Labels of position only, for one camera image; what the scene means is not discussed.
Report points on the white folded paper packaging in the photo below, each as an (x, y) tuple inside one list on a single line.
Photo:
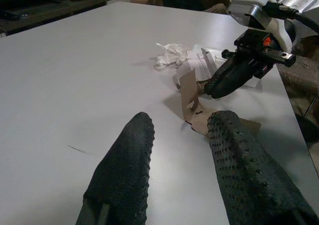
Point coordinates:
[(202, 63)]

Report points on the torn brown cardboard piece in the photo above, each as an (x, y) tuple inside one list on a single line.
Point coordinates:
[(188, 90)]

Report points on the crumpled white tissue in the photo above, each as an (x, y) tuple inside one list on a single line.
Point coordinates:
[(169, 54)]

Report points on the dark wooden cabinet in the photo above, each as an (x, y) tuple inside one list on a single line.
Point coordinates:
[(45, 5)]

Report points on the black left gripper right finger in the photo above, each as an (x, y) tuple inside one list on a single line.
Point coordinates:
[(244, 175)]

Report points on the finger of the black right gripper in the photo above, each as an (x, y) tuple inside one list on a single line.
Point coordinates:
[(219, 76), (236, 80)]

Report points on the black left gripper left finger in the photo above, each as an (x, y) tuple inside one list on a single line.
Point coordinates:
[(124, 165)]

